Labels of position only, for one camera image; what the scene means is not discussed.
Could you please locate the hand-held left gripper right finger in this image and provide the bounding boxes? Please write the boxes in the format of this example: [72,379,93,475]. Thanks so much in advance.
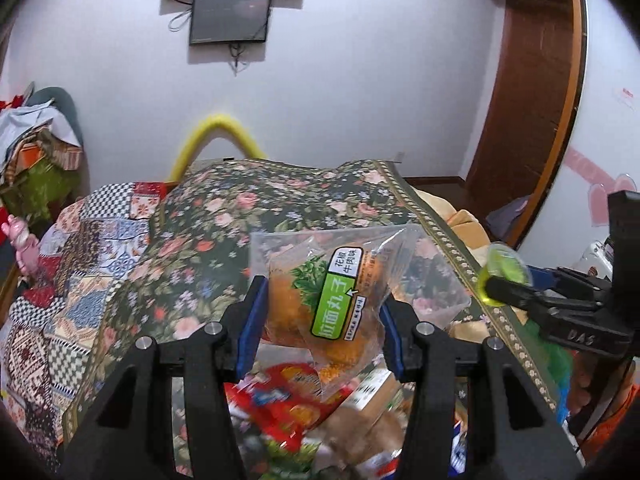
[379,300,583,480]

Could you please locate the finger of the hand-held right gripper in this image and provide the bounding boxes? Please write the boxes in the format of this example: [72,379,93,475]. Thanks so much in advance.
[484,276,603,322]
[527,265,612,295]

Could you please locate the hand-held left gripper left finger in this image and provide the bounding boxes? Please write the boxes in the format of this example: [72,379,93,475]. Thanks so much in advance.
[57,276,271,480]

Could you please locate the green jelly cup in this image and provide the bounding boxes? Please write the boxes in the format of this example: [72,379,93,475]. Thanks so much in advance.
[475,242,534,309]

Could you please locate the orange snack packet green label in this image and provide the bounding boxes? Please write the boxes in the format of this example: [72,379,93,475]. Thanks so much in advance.
[264,244,397,402]

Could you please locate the clear plastic box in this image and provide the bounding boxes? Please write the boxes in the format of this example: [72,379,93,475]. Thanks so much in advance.
[248,224,472,346]

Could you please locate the person's orange-sleeved right forearm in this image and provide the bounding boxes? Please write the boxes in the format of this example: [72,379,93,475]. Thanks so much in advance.
[582,360,640,463]

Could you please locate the person's right hand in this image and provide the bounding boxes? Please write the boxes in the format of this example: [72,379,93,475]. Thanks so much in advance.
[567,351,627,428]

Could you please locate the small cardboard snack box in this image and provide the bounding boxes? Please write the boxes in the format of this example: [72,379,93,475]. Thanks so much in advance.
[342,366,405,423]

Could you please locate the green plastic bag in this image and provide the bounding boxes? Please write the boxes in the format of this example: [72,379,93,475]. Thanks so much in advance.
[517,317,573,423]

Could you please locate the grey cloth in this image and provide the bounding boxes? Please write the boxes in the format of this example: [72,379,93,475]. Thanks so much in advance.
[484,195,532,242]

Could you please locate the red snack packet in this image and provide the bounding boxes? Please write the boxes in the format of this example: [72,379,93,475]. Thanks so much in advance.
[224,362,333,443]

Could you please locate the yellow fleece blanket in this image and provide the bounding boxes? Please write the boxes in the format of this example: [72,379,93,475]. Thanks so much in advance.
[414,187,493,263]

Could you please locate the brown snack packet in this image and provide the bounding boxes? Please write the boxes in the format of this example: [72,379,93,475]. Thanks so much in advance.
[317,405,407,466]

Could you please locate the dark floral blanket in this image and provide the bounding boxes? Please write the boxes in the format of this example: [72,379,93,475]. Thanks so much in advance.
[64,158,572,461]

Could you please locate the blue snack packet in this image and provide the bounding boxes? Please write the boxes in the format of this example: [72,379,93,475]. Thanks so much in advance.
[449,417,473,477]

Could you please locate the patchwork quilt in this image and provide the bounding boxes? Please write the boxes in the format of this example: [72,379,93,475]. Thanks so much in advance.
[0,181,172,453]

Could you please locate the yellow foam tube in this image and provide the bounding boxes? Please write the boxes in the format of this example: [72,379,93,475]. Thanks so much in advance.
[169,114,271,183]

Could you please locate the pink toy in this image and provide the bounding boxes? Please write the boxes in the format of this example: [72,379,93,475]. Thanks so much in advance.
[0,214,42,277]

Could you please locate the pile of clothes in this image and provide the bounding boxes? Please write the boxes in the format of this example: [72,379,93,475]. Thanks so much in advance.
[0,81,85,223]

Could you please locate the brown wooden door frame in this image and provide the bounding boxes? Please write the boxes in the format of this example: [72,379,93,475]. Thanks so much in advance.
[452,0,590,251]

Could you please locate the monitor cable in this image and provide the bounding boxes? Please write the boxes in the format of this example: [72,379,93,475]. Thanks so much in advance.
[228,42,251,75]

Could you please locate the small black wall monitor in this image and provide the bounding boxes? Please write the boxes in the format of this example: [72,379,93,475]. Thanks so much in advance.
[188,0,272,46]

